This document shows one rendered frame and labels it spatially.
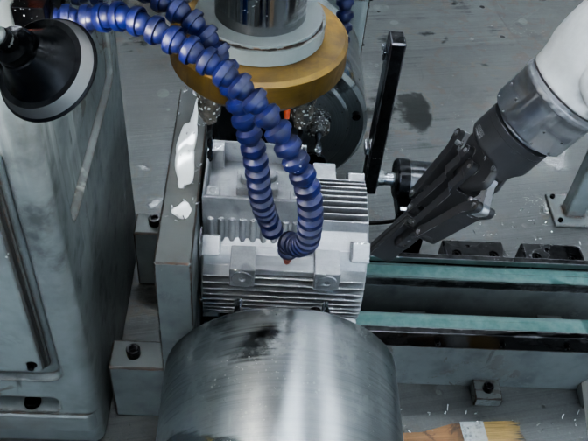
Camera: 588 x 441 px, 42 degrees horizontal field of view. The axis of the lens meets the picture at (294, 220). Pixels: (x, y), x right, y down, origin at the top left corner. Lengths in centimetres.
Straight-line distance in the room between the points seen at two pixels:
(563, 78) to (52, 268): 52
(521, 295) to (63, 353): 65
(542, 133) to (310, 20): 25
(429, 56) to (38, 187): 120
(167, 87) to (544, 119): 98
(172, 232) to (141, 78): 83
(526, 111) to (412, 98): 87
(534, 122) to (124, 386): 61
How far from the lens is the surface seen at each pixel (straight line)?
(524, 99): 78
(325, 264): 91
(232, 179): 94
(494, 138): 80
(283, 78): 73
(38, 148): 69
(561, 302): 122
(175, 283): 84
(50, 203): 74
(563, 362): 116
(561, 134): 78
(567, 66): 75
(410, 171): 109
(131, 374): 102
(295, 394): 70
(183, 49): 57
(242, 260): 90
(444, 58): 177
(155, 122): 152
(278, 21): 74
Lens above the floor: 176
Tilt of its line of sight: 46 degrees down
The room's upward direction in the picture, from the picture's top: 6 degrees clockwise
